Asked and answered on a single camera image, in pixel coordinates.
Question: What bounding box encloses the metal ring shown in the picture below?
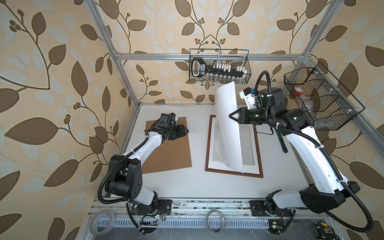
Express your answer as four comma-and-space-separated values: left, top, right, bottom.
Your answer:
206, 209, 226, 234

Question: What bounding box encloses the black socket set holder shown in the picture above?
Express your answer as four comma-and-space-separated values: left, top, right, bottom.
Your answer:
190, 58, 248, 78

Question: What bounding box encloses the red capped clear container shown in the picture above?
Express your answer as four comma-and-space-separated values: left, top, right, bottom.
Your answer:
293, 87, 305, 97

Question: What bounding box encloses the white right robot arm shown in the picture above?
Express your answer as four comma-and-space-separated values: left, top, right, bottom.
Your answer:
229, 88, 374, 233

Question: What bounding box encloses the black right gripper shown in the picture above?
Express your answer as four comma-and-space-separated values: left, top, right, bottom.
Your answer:
228, 107, 273, 126

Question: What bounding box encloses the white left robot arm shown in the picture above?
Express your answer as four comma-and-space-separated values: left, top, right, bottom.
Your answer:
97, 113, 189, 215

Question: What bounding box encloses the brown cardboard backing board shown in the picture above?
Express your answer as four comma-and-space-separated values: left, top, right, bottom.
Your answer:
142, 135, 192, 174

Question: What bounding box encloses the black wire basket right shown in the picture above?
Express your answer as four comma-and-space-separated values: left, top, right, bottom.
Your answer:
284, 62, 365, 131

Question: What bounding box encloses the yellow black tape measure right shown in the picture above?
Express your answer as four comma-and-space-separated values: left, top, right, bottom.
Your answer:
315, 222, 336, 240

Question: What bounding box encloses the clear tape roll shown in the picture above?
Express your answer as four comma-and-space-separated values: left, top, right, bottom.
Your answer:
90, 210, 117, 236

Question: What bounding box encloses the black wire basket back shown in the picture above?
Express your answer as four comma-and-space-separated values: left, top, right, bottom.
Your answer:
189, 48, 252, 85

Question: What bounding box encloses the aluminium cage frame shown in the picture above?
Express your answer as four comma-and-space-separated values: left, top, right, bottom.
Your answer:
83, 0, 384, 199

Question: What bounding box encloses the mountain landscape photo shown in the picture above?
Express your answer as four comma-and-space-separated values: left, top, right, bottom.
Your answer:
215, 82, 244, 173

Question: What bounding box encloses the brown wooden picture frame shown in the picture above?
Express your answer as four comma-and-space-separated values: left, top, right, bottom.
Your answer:
205, 114, 265, 179

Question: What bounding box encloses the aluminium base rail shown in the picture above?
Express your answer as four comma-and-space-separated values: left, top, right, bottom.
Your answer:
86, 198, 328, 231

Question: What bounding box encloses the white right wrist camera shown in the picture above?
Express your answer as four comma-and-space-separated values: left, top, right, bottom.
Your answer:
239, 87, 258, 110

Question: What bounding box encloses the black wire basket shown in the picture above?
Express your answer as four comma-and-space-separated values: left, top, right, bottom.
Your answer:
189, 48, 252, 85
284, 62, 365, 131

